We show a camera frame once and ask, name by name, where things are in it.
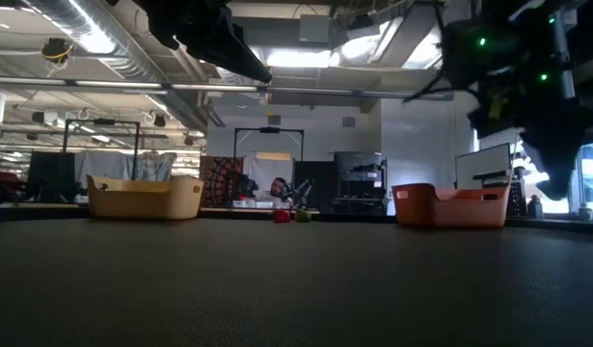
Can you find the black background robot arm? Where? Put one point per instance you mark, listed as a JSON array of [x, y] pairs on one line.
[[301, 190]]

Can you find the black shelf cart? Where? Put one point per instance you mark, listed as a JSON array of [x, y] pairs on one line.
[[358, 168]]

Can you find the dark bottle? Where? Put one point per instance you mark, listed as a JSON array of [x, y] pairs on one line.
[[535, 209]]

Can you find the yellow plastic basket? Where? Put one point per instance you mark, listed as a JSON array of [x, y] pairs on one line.
[[146, 202]]

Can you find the black perforated stand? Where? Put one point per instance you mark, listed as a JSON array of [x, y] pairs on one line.
[[518, 200]]

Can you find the orange plastic basket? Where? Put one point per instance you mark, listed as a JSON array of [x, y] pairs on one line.
[[445, 212]]

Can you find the black gantry frame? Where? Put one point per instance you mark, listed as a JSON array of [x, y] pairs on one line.
[[269, 129], [100, 122]]

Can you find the long ceiling pipe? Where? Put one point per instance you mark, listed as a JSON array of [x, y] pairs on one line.
[[204, 88]]

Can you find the small red pepper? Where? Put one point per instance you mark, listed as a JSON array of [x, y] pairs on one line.
[[281, 216]]

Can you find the blue white cloth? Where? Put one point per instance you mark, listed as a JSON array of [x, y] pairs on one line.
[[108, 166]]

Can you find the white sheet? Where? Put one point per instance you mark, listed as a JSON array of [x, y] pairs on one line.
[[262, 173]]

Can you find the small green pepper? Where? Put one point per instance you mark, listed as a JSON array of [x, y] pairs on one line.
[[303, 215]]

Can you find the black monitor panel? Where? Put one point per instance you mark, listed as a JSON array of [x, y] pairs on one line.
[[50, 176]]

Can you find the white board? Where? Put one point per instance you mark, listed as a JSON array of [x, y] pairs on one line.
[[481, 166]]

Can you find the silver ventilation duct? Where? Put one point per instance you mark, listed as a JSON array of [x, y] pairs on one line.
[[132, 62]]

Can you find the red mandala tapestry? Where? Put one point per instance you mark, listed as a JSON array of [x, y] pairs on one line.
[[219, 178]]

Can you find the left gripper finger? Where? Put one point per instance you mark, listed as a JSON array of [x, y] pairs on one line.
[[243, 60]]

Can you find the black table mat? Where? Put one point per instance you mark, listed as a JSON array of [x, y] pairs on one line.
[[296, 289]]

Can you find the grey ceiling box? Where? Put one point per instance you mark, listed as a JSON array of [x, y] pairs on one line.
[[314, 29]]

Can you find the person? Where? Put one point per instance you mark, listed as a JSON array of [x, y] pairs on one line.
[[278, 185]]

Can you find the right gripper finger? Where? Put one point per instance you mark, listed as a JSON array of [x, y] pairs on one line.
[[561, 154]]

